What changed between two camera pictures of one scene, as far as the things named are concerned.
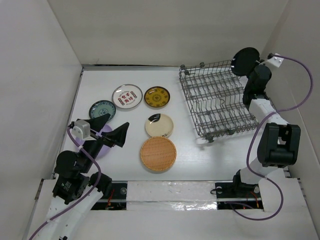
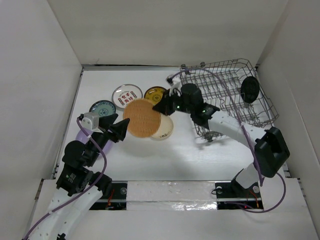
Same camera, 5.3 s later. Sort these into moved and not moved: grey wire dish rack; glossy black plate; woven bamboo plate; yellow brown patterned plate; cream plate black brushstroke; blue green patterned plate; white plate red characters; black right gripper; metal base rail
Moved: black right gripper; glossy black plate; woven bamboo plate
Not moved: white plate red characters; yellow brown patterned plate; blue green patterned plate; cream plate black brushstroke; metal base rail; grey wire dish rack
